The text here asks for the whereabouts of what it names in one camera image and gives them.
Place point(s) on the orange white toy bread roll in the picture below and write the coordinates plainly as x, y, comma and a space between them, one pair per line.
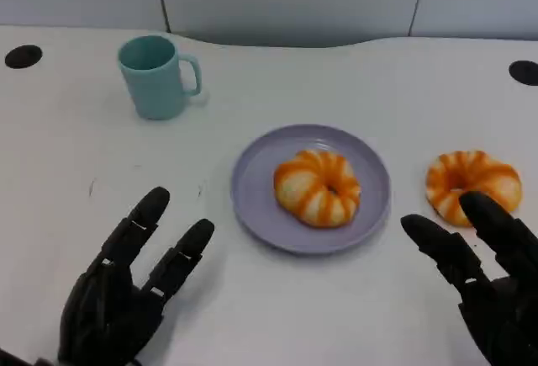
302, 189
483, 168

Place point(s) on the pale green mug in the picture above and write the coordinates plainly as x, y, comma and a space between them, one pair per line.
157, 88

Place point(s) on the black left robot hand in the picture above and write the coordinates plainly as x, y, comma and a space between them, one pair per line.
105, 315

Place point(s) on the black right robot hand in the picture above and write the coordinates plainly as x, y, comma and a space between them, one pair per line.
508, 319

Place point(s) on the black table grommet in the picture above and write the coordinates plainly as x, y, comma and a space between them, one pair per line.
525, 72
23, 56

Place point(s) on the lilac plate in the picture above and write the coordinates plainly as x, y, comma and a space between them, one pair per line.
260, 172

